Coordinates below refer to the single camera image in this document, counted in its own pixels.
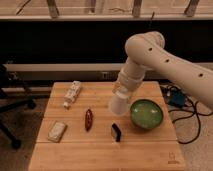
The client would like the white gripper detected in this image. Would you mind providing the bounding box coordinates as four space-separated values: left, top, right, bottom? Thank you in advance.
112 80 138 99

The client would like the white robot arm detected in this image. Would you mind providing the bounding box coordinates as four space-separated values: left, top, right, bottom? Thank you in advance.
113 31 213 111

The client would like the black eraser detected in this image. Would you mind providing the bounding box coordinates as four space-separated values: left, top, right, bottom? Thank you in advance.
111 123 122 142

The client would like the green bowl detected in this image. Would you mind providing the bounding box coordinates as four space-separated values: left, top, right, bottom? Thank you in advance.
130 99 164 130

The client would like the white crumpled tube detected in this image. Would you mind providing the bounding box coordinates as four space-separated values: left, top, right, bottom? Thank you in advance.
63 81 81 109

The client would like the blue box on floor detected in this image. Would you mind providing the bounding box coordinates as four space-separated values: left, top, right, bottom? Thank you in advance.
169 91 185 107

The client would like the white sponge block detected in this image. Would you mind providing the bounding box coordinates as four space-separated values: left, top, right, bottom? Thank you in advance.
47 121 67 143

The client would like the black office chair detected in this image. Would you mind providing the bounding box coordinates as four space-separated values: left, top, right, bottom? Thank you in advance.
0 64 38 150

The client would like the black hanging cable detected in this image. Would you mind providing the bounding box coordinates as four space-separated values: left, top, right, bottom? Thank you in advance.
148 11 156 33

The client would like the black cable on floor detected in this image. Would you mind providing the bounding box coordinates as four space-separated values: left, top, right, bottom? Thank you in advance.
163 84 213 145

